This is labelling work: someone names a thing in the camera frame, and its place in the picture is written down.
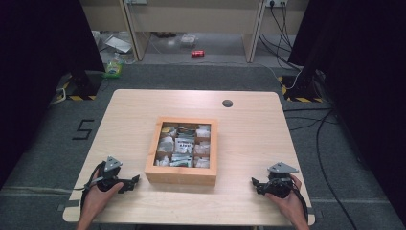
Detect grey flat sheet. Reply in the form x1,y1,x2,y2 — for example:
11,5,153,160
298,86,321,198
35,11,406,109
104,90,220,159
104,34,133,54

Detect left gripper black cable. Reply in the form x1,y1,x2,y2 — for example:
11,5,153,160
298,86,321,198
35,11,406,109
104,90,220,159
72,161,107,212

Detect clear plastic container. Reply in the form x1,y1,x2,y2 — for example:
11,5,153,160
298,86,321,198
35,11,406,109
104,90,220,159
179,34,197,46

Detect green packet on floor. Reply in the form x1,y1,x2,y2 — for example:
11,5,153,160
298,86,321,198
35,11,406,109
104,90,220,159
101,52,125,80

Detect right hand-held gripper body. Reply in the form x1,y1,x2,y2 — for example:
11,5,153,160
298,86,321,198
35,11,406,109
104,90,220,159
263,161,300,198

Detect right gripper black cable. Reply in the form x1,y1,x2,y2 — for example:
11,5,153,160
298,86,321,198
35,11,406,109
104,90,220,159
291,186,310,223

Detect black cables from socket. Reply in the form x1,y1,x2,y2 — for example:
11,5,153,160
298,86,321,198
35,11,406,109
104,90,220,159
258,2,303,72

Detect assortment of small sachets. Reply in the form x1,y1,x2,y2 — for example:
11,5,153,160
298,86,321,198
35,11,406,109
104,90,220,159
154,123,212,169

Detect black stand base hazard tape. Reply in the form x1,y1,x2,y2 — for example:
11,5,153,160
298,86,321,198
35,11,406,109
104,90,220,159
277,75,324,104
56,70,103,102

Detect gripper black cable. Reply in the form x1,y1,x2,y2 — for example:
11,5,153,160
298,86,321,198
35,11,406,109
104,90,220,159
291,186,310,223
72,161,107,212

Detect wooden framed glass box lid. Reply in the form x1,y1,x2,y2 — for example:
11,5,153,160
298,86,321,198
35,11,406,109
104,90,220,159
152,116,219,171

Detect person's left hand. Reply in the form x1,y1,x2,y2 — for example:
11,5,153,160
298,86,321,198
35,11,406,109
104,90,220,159
81,181,125,215

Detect person's right hand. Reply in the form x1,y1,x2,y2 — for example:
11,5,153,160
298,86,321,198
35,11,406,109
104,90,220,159
265,174,307,223

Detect white wall power socket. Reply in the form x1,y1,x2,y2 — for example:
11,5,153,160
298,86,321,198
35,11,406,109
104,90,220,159
264,0,288,9

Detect thin white floor cable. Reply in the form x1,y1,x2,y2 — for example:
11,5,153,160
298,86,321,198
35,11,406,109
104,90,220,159
219,60,303,91

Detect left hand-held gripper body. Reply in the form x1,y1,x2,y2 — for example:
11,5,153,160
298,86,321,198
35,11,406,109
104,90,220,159
96,155,128,193

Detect beige desk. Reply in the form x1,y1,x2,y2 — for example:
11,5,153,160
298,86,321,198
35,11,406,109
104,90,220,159
79,0,310,63

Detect black curtain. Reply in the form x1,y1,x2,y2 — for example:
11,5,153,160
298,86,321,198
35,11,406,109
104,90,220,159
0,0,106,190
287,0,406,225

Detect wooden compartment box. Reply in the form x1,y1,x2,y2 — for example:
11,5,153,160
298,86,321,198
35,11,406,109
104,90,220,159
144,116,219,187

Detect black floor cables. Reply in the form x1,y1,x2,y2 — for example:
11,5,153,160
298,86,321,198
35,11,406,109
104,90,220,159
282,106,359,230

